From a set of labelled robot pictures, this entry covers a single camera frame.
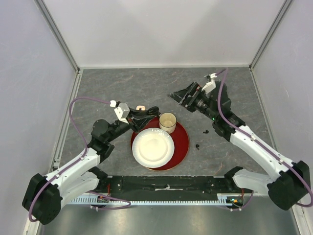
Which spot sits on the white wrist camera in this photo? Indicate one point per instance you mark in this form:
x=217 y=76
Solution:
x=121 y=110
x=210 y=84

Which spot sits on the white ceramic plate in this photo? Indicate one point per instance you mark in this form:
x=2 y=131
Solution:
x=153 y=148

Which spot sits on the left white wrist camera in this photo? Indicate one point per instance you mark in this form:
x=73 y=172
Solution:
x=121 y=110

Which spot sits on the red round tray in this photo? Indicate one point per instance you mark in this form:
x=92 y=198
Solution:
x=181 y=142

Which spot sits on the aluminium frame post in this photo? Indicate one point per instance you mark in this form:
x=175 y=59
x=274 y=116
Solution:
x=270 y=33
x=56 y=32

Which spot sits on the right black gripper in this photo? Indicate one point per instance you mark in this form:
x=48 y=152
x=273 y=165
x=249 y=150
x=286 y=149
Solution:
x=193 y=90

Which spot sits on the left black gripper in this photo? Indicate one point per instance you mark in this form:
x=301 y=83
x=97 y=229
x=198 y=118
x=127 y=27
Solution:
x=138 y=119

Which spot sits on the left aluminium frame post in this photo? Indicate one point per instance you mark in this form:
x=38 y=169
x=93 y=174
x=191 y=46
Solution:
x=56 y=32

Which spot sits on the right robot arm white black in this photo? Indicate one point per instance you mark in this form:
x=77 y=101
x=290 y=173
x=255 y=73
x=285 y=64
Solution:
x=285 y=181

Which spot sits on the right aluminium frame post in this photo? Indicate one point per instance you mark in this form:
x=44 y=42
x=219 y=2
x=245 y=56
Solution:
x=270 y=33

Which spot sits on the pink earbud charging case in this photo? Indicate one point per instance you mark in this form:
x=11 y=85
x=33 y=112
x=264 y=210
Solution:
x=141 y=108

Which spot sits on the black earbud charging case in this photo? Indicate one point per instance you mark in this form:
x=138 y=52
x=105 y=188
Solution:
x=153 y=111

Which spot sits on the slotted cable duct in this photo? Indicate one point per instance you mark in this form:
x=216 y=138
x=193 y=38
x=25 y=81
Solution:
x=95 y=200

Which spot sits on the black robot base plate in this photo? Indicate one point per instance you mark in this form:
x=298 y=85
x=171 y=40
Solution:
x=166 y=188

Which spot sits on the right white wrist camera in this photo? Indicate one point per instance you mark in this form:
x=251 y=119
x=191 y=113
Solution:
x=210 y=84

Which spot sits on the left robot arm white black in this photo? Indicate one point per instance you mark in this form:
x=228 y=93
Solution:
x=47 y=194

